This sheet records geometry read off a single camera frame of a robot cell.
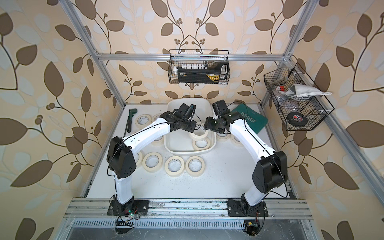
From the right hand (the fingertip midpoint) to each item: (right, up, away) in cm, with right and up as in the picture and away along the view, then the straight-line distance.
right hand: (208, 126), depth 84 cm
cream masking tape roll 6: (-5, -7, 0) cm, 8 cm away
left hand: (-8, +1, +1) cm, 8 cm away
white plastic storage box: (-19, -11, +13) cm, 25 cm away
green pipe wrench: (-58, +10, +31) cm, 66 cm away
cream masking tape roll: (-47, +3, +25) cm, 53 cm away
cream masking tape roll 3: (-34, -22, +6) cm, 41 cm away
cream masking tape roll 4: (-20, -24, +4) cm, 32 cm away
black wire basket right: (+46, +11, -11) cm, 48 cm away
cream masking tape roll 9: (+18, -11, +11) cm, 24 cm away
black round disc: (+43, +4, -12) cm, 45 cm away
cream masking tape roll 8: (+11, -8, +12) cm, 19 cm away
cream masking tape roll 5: (-8, -24, +4) cm, 26 cm away
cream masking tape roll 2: (-38, +6, +25) cm, 46 cm away
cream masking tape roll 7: (-6, -14, +8) cm, 17 cm away
